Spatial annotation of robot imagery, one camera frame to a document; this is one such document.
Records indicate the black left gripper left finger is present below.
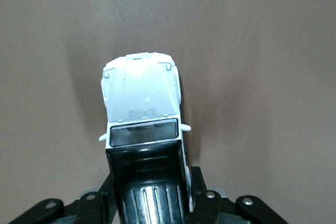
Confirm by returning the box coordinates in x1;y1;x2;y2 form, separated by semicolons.
15;172;120;224

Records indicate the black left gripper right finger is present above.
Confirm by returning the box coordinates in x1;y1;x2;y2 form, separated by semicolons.
185;166;289;224

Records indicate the white toy truck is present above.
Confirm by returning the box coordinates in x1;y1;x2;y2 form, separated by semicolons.
98;51;195;224

